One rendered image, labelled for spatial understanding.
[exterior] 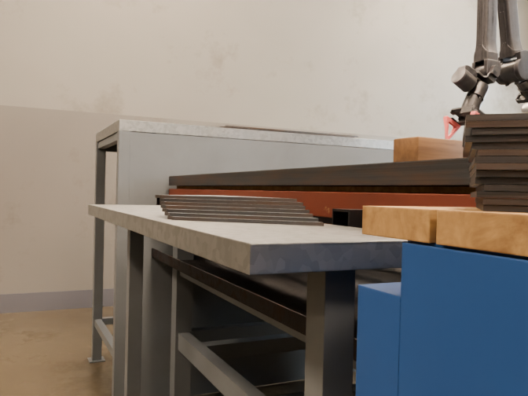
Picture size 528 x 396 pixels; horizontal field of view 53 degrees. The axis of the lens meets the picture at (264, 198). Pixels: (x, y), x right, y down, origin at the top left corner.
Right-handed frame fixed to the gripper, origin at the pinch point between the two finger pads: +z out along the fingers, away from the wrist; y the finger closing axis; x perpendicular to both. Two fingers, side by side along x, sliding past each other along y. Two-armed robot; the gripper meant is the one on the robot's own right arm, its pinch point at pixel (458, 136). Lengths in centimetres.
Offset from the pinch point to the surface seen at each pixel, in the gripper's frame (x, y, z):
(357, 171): -62, 56, 49
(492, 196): -83, 107, 64
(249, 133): -42, -67, 17
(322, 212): -59, 45, 56
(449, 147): -49, 60, 37
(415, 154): -56, 60, 42
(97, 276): -58, -122, 97
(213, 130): -56, -67, 24
